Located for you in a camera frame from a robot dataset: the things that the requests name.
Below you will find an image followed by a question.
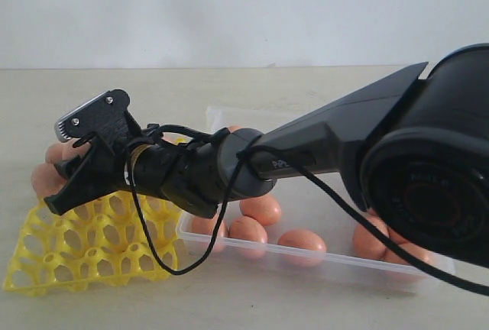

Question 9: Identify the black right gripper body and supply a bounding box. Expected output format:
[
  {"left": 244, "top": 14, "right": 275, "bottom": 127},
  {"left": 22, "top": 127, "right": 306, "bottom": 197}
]
[{"left": 74, "top": 132, "right": 150, "bottom": 202}]

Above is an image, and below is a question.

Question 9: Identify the brown egg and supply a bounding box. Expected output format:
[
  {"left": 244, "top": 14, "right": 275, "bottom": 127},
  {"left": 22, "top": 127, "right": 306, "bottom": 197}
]
[
  {"left": 384, "top": 241, "right": 436, "bottom": 281},
  {"left": 31, "top": 163, "right": 66, "bottom": 198},
  {"left": 239, "top": 195, "right": 282, "bottom": 226},
  {"left": 227, "top": 125, "right": 241, "bottom": 133},
  {"left": 228, "top": 216, "right": 268, "bottom": 260},
  {"left": 44, "top": 143, "right": 66, "bottom": 164},
  {"left": 387, "top": 227, "right": 407, "bottom": 244},
  {"left": 277, "top": 229, "right": 327, "bottom": 267},
  {"left": 62, "top": 139, "right": 91, "bottom": 160},
  {"left": 352, "top": 216, "right": 389, "bottom": 260},
  {"left": 190, "top": 215, "right": 228, "bottom": 254}
]

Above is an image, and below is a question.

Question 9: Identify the clear plastic bin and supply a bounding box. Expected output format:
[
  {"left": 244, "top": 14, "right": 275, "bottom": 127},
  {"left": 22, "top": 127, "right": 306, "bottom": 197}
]
[{"left": 176, "top": 106, "right": 442, "bottom": 294}]

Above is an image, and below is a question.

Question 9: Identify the black cable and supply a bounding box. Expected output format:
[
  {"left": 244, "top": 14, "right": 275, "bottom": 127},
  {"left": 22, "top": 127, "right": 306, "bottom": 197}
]
[{"left": 121, "top": 123, "right": 489, "bottom": 296}]

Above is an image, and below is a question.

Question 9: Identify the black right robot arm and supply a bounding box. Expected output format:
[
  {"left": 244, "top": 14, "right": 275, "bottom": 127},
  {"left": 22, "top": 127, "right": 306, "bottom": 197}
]
[{"left": 45, "top": 44, "right": 488, "bottom": 267}]

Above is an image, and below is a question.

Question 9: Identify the yellow plastic egg tray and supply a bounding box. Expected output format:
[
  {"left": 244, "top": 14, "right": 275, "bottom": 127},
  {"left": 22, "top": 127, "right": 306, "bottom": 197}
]
[{"left": 3, "top": 191, "right": 169, "bottom": 296}]

